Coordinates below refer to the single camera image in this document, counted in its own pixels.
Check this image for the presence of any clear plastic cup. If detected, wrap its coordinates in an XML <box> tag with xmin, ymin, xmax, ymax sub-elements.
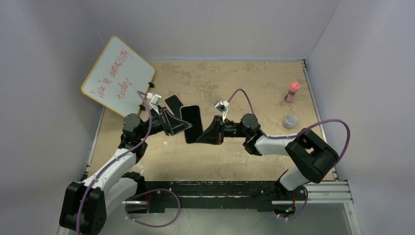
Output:
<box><xmin>282</xmin><ymin>113</ymin><xmax>298</xmax><ymax>129</ymax></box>

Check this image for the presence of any pink capped bottle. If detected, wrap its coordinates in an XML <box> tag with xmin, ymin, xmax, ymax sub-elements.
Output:
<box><xmin>284</xmin><ymin>82</ymin><xmax>300</xmax><ymax>103</ymax></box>

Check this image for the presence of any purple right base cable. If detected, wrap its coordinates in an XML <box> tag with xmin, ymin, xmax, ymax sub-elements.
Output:
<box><xmin>276</xmin><ymin>186</ymin><xmax>309</xmax><ymax>221</ymax></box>

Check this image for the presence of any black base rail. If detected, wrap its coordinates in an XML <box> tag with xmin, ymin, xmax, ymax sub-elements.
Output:
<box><xmin>123</xmin><ymin>172</ymin><xmax>308</xmax><ymax>216</ymax></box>

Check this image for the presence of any black screen smartphone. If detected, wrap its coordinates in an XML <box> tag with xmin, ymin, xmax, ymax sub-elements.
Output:
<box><xmin>180</xmin><ymin>104</ymin><xmax>204</xmax><ymax>144</ymax></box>

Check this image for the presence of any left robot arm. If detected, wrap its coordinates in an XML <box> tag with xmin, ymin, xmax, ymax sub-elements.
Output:
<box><xmin>59</xmin><ymin>108</ymin><xmax>192</xmax><ymax>235</ymax></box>

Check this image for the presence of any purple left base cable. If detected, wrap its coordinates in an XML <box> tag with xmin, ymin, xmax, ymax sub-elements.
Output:
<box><xmin>124</xmin><ymin>188</ymin><xmax>181</xmax><ymax>228</ymax></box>

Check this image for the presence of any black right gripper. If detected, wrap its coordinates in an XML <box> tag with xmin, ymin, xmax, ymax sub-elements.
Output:
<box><xmin>196</xmin><ymin>116</ymin><xmax>249</xmax><ymax>145</ymax></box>

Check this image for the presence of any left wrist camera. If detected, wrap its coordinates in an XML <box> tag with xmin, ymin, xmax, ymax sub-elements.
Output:
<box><xmin>146</xmin><ymin>93</ymin><xmax>161</xmax><ymax>115</ymax></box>

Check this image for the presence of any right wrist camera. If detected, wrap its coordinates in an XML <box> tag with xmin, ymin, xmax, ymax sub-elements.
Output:
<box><xmin>214</xmin><ymin>100</ymin><xmax>229</xmax><ymax>121</ymax></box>

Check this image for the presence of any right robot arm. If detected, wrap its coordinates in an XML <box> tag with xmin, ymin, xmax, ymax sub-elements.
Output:
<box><xmin>196</xmin><ymin>114</ymin><xmax>340</xmax><ymax>199</ymax></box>

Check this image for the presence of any pink cased smartphone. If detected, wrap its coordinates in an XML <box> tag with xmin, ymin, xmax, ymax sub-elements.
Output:
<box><xmin>164</xmin><ymin>94</ymin><xmax>184</xmax><ymax>118</ymax></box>

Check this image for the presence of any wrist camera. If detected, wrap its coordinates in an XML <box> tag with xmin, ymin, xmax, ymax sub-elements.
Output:
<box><xmin>214</xmin><ymin>100</ymin><xmax>229</xmax><ymax>121</ymax></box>
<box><xmin>146</xmin><ymin>93</ymin><xmax>161</xmax><ymax>115</ymax></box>

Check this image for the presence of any whiteboard with red writing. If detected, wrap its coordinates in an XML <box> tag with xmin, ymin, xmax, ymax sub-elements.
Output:
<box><xmin>81</xmin><ymin>36</ymin><xmax>155</xmax><ymax>117</ymax></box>

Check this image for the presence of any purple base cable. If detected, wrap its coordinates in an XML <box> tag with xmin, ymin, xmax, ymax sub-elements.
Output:
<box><xmin>276</xmin><ymin>186</ymin><xmax>309</xmax><ymax>221</ymax></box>
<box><xmin>124</xmin><ymin>188</ymin><xmax>181</xmax><ymax>228</ymax></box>

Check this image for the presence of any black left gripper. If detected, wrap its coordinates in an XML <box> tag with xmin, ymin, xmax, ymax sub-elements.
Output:
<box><xmin>138</xmin><ymin>107</ymin><xmax>192</xmax><ymax>140</ymax></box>

